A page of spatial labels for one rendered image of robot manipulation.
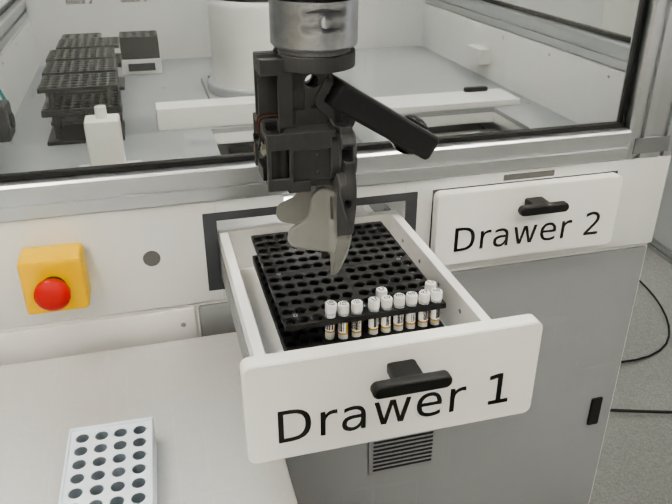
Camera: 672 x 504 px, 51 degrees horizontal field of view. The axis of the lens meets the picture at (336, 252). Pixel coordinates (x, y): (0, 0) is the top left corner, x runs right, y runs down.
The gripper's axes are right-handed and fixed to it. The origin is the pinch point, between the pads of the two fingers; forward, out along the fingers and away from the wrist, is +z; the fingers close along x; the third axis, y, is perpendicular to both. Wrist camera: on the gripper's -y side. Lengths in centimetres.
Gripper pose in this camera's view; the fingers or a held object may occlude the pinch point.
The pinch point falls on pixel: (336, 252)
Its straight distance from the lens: 69.9
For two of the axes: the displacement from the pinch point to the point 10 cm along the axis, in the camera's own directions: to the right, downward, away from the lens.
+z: -0.1, 8.8, 4.7
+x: 2.6, 4.5, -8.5
